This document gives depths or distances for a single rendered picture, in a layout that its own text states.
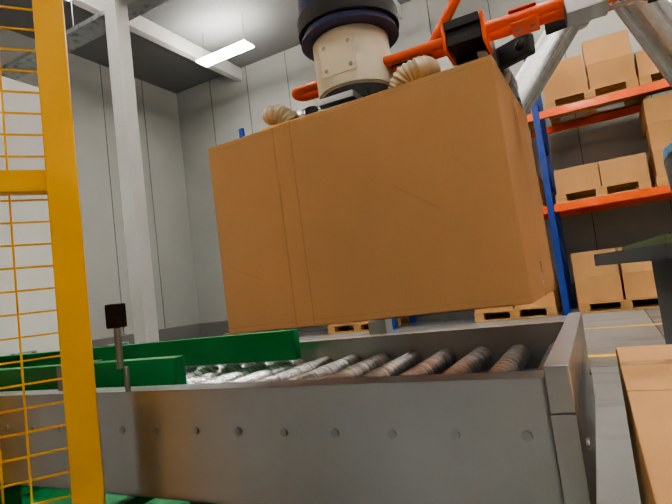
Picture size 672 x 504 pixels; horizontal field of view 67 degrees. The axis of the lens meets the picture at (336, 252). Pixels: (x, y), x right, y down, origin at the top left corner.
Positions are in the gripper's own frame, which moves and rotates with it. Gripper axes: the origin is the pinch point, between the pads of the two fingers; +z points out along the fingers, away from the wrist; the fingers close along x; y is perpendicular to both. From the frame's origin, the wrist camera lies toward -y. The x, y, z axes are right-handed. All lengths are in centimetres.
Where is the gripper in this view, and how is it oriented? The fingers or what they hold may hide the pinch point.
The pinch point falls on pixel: (480, 34)
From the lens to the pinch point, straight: 113.9
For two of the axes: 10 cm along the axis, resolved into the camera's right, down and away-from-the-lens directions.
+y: -8.8, 1.4, 4.5
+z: -4.6, -0.2, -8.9
